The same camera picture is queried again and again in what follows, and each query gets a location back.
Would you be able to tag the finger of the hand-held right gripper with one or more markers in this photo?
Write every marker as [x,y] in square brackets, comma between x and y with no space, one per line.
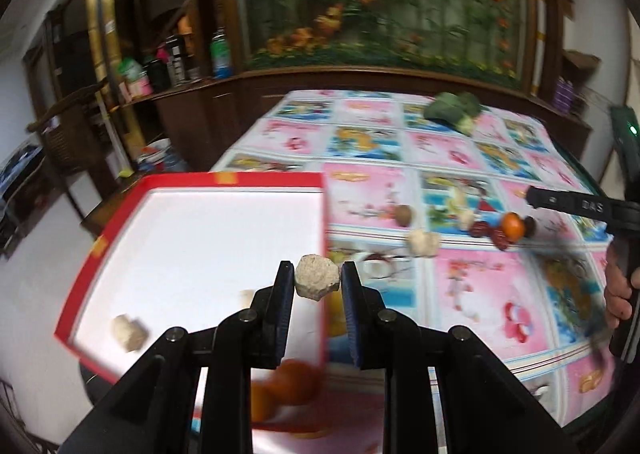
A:
[575,249]
[575,206]

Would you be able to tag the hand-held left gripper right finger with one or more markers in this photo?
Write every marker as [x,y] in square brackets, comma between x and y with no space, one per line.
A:
[350,316]

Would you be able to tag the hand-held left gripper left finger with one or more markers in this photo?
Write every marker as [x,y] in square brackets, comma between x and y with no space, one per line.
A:
[286,306]

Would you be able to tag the dark dried jujube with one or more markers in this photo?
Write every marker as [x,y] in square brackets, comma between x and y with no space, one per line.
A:
[529,226]

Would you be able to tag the orange tangerine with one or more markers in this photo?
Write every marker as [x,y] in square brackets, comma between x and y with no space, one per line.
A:
[513,226]
[296,382]
[261,404]

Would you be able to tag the red dried jujube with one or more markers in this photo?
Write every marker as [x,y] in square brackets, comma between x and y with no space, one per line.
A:
[500,239]
[481,228]

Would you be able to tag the beige cake chunk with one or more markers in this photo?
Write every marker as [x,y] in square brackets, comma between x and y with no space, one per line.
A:
[423,243]

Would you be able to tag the red-rimmed white tray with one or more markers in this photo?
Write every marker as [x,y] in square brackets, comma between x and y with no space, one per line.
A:
[200,234]

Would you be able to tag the beige grooved cake piece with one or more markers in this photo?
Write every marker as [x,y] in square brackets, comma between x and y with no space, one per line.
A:
[129,332]

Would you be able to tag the person's right hand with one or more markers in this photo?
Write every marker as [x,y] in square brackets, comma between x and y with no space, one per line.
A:
[617,296]

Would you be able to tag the printed cartoon tablecloth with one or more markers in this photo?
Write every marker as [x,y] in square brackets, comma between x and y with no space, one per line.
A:
[450,284]

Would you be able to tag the small beige cake piece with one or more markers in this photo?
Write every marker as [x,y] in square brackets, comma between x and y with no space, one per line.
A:
[465,219]

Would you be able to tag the purple packet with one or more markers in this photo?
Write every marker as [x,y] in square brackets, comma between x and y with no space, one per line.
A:
[565,93]

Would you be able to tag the brown longan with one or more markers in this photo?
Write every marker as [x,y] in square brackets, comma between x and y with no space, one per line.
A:
[404,215]

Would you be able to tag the green leafy vegetable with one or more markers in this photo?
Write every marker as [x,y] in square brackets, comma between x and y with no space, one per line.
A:
[452,108]

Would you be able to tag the white patterned bowl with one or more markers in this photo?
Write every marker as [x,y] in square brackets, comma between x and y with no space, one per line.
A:
[156,153]

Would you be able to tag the dark wooden cabinet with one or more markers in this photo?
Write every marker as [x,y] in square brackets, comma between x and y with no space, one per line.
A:
[210,118]

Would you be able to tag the green plastic bottle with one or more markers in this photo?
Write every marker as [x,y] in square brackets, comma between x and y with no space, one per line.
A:
[220,54]

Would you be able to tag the black jar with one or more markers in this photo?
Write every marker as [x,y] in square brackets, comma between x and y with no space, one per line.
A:
[157,75]

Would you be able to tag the dark wooden chair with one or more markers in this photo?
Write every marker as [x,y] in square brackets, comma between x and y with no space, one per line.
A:
[75,131]

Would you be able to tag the green snack packet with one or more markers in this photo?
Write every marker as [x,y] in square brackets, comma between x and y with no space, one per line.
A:
[131,78]

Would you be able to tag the gold-trimmed wooden pillar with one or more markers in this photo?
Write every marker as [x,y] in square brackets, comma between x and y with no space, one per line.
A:
[105,33]

